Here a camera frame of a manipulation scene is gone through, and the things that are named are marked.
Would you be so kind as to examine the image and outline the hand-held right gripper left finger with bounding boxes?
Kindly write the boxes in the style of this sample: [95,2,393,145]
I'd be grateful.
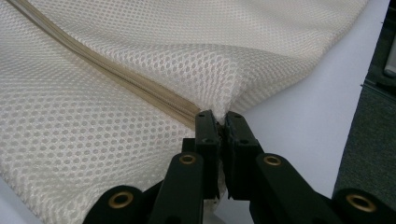
[181,109,222,200]

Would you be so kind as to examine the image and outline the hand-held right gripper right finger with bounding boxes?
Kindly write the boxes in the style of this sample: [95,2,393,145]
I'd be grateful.
[222,111,264,201]

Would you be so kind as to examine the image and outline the cream mesh laundry bag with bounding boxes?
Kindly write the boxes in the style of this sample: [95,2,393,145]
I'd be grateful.
[0,0,370,224]

